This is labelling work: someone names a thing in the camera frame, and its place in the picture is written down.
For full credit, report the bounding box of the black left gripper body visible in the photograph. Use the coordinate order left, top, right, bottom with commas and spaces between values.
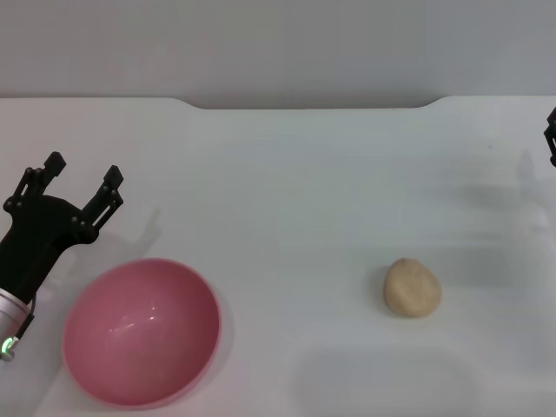
0, 194, 102, 304

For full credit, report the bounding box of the pink plastic bowl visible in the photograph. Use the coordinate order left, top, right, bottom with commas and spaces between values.
62, 257, 223, 410

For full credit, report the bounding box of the beige egg yolk pastry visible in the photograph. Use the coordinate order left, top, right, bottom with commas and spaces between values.
383, 257, 443, 321

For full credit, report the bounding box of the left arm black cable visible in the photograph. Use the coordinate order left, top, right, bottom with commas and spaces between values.
12, 293, 36, 344

